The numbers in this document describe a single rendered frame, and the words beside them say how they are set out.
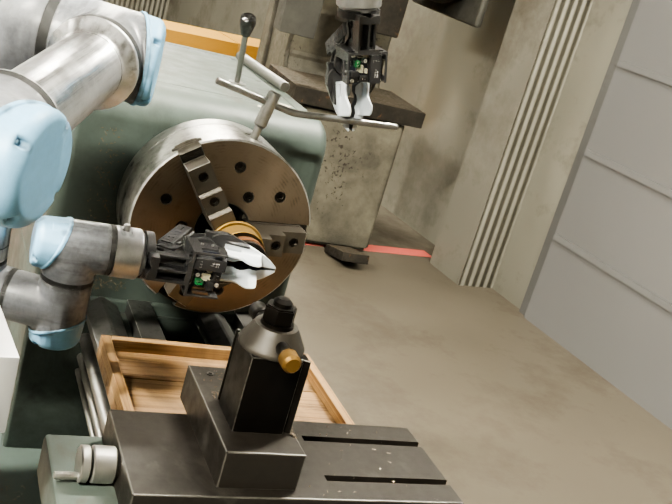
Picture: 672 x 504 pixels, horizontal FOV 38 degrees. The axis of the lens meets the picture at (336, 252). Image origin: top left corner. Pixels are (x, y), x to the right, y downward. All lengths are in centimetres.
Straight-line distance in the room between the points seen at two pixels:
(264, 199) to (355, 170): 351
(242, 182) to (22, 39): 50
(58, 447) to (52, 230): 32
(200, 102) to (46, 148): 89
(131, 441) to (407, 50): 546
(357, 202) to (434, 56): 139
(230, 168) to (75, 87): 59
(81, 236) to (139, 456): 36
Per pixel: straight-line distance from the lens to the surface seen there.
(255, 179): 165
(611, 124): 493
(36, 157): 90
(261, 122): 166
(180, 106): 176
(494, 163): 523
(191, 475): 118
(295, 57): 539
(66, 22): 125
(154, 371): 157
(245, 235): 155
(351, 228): 527
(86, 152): 174
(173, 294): 165
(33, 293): 146
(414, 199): 618
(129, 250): 142
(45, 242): 141
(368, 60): 166
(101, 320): 176
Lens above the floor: 160
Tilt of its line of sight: 18 degrees down
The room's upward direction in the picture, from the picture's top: 17 degrees clockwise
